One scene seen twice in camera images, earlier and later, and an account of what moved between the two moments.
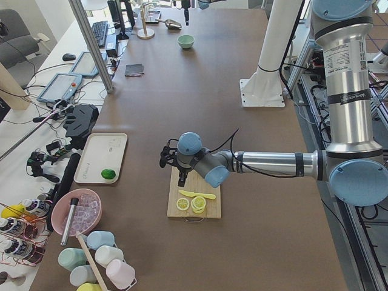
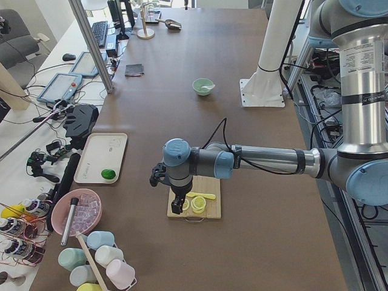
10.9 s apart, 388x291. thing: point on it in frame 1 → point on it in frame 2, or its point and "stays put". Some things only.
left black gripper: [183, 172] → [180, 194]
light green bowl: [186, 41] → [197, 83]
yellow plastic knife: [193, 194] stays put
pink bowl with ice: [87, 214] stays put
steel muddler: [74, 202] stays put
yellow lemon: [12, 211] stays put
